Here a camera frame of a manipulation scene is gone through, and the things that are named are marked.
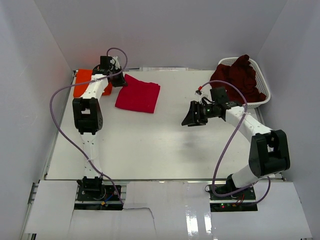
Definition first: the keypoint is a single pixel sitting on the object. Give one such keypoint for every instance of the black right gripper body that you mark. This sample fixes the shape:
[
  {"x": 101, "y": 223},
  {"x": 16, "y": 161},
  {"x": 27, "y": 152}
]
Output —
[{"x": 205, "y": 112}]

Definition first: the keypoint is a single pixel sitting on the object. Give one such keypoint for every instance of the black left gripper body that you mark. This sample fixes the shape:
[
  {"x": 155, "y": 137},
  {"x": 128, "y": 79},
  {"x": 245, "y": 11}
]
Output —
[{"x": 115, "y": 71}]

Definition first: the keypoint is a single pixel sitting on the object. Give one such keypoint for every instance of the bright red t shirt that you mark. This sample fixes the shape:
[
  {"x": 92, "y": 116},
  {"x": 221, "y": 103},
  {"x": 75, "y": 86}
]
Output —
[{"x": 138, "y": 96}]

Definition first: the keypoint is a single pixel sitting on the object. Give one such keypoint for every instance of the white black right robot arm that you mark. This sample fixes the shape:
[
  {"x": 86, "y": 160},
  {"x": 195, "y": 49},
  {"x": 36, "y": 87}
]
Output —
[{"x": 268, "y": 152}]

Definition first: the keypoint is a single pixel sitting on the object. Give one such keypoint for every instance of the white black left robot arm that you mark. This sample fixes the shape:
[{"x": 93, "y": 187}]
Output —
[{"x": 88, "y": 120}]

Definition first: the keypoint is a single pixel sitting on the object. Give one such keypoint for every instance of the orange folded t shirt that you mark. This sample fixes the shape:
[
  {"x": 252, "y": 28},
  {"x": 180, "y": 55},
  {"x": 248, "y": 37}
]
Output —
[{"x": 84, "y": 75}]

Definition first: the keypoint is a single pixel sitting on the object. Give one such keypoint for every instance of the dark maroon t shirt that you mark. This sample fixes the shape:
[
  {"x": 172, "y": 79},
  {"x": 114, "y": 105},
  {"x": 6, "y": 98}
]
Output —
[{"x": 241, "y": 75}]

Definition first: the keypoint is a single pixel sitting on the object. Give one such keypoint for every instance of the white plastic laundry basket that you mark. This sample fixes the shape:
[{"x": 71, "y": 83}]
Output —
[{"x": 261, "y": 83}]

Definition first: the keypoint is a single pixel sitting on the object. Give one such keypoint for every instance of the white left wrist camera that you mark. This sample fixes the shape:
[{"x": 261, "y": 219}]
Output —
[{"x": 115, "y": 65}]

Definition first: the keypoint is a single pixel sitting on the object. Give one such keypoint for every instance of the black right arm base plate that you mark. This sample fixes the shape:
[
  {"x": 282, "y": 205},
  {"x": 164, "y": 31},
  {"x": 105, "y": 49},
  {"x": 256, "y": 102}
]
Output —
[{"x": 240, "y": 202}]

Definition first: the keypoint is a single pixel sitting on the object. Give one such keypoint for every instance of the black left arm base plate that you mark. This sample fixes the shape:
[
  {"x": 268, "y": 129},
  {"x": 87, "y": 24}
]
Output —
[{"x": 106, "y": 200}]

